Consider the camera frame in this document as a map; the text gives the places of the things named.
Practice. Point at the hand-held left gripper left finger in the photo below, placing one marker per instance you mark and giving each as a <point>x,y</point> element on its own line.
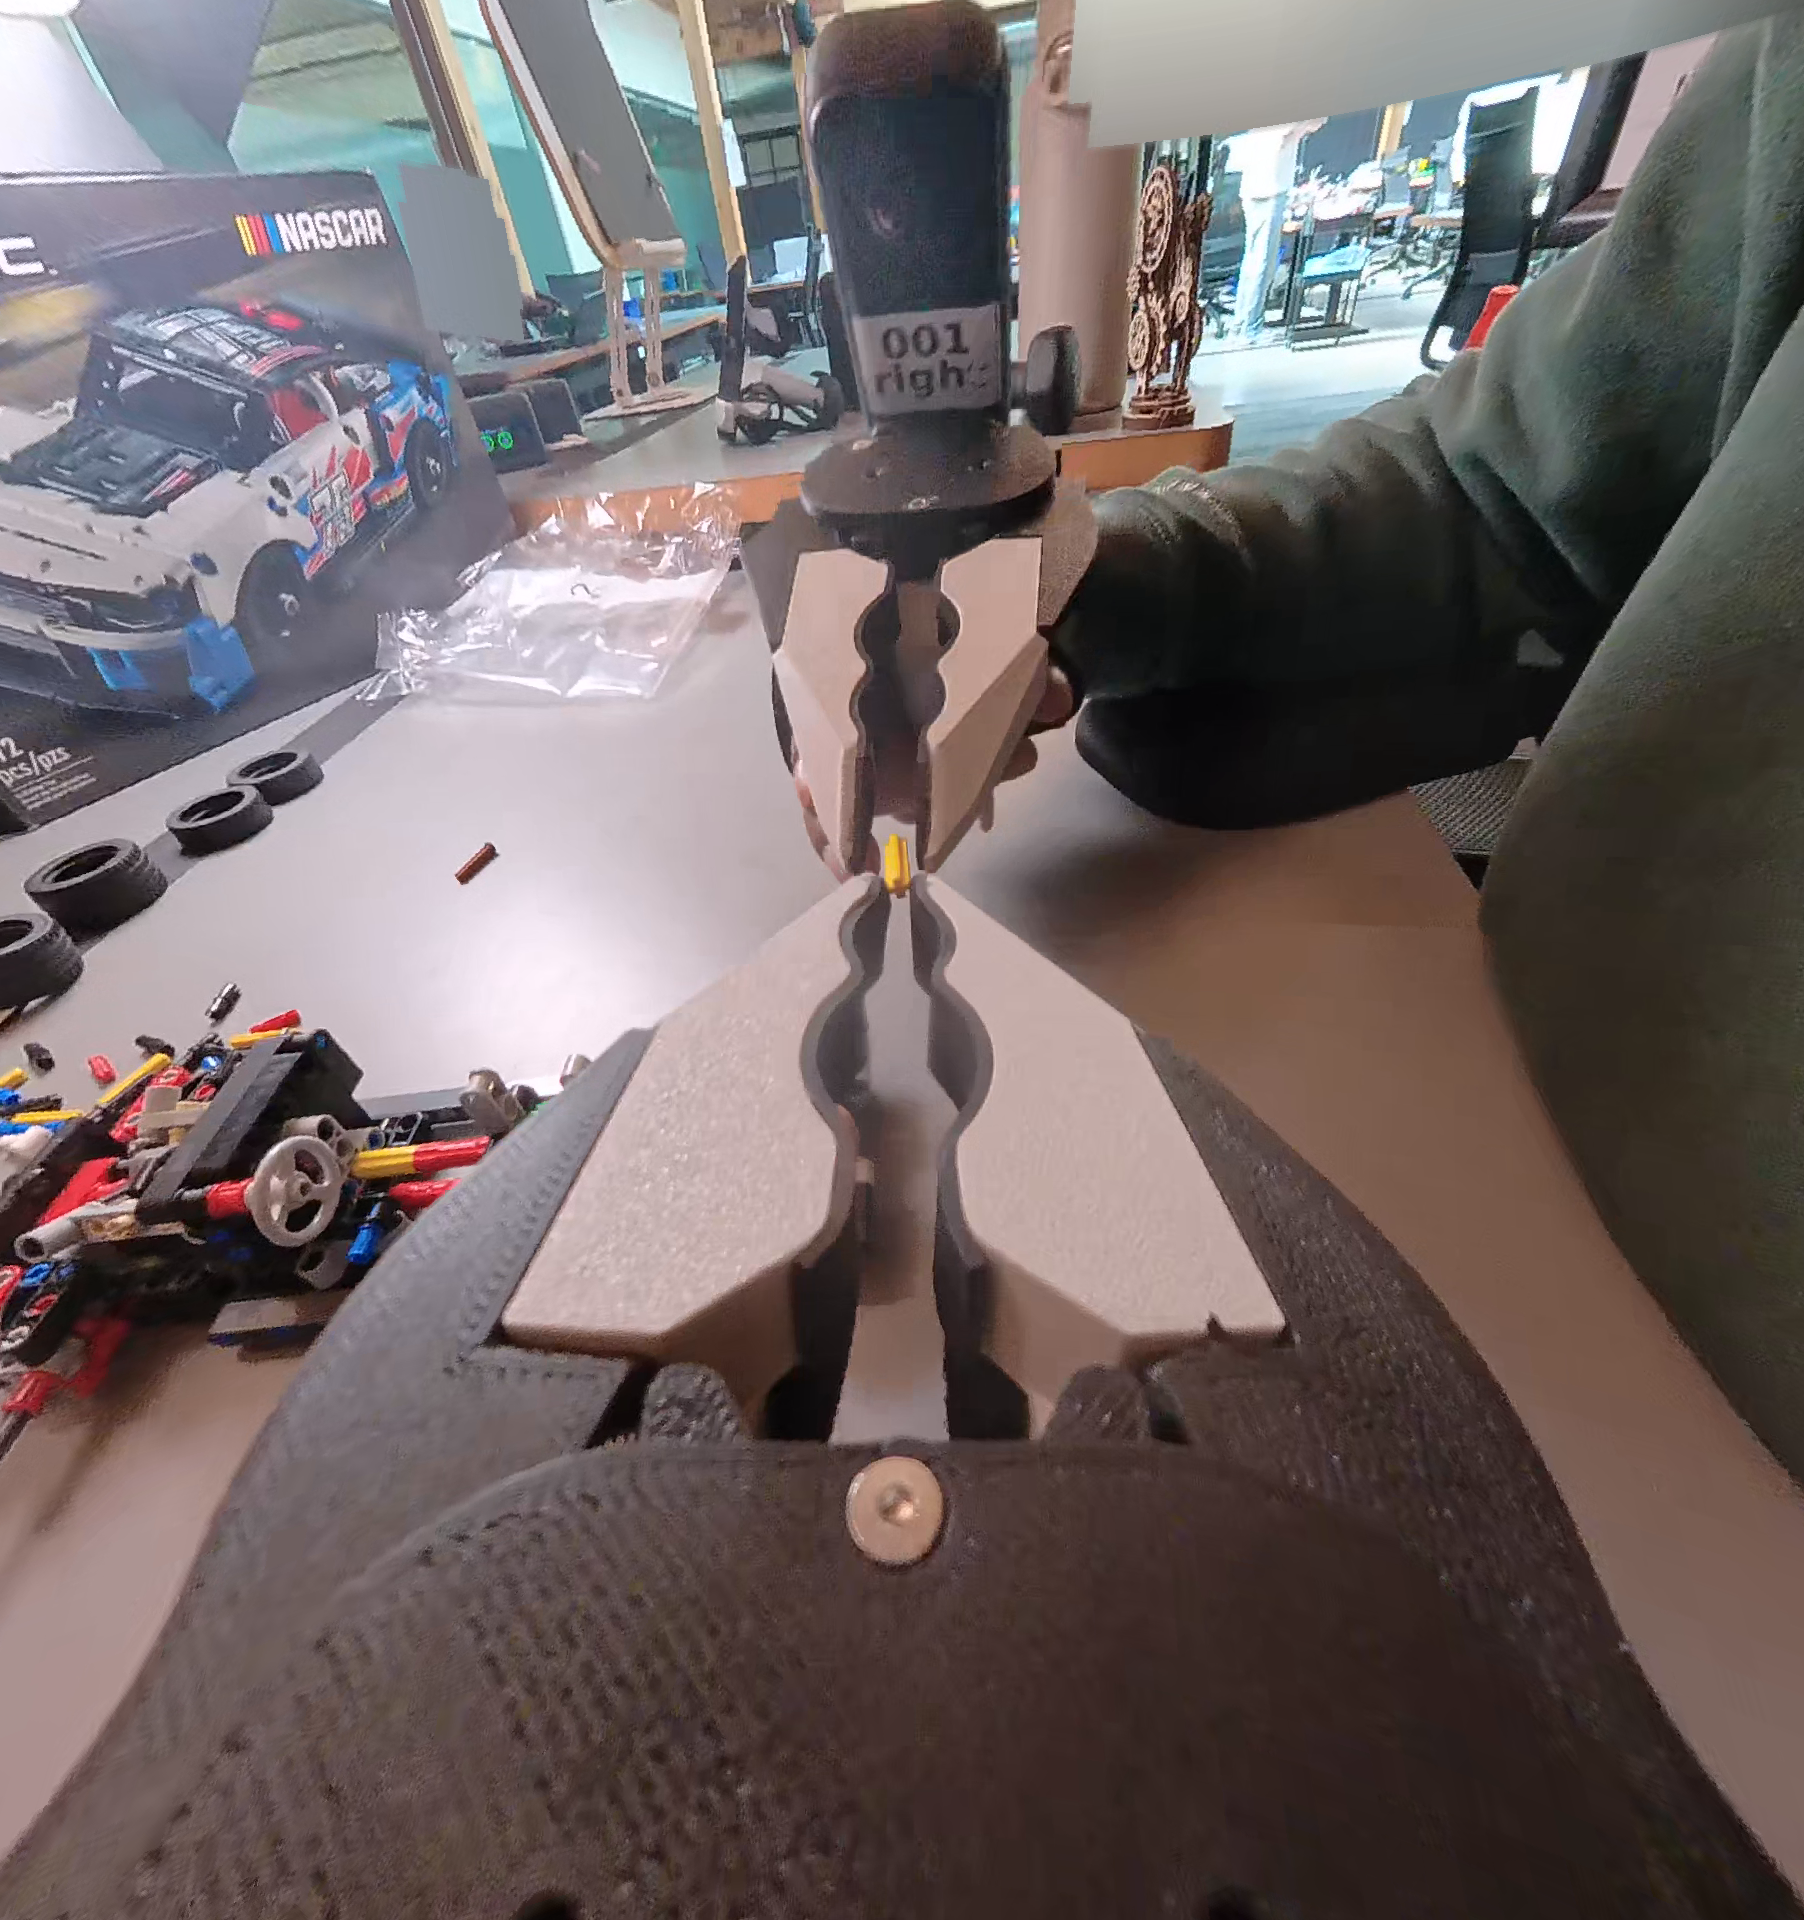
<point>679,1183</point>

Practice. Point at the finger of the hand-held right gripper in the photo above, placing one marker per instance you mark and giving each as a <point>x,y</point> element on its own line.
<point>992,659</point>
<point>826,689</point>

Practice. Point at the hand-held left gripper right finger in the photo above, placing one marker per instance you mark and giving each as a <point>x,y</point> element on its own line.
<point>1113,1183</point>

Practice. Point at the yellow lego pin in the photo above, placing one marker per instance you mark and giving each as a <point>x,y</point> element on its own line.
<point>895,867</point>

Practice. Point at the lego car chassis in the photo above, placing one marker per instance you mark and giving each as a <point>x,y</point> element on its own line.
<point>242,1094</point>

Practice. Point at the brown lego axle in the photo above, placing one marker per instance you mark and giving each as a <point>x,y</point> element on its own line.
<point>479,866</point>

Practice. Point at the black lego tire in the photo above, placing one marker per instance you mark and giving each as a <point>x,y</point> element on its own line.
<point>275,788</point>
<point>96,906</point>
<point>0,982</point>
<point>219,833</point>

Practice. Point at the black lego set box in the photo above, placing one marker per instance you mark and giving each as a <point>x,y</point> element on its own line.
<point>242,452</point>

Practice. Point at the clear plastic bag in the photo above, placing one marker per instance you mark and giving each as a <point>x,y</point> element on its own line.
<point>574,601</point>

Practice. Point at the beige round pillar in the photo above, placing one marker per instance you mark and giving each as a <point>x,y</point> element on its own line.
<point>1069,223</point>

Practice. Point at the wooden gear model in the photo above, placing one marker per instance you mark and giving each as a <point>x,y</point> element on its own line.
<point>1163,283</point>

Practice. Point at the black mesh chair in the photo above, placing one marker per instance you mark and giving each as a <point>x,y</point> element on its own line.
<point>1470,823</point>

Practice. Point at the person's green sweatshirt torso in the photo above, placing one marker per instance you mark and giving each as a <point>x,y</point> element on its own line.
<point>1713,902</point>

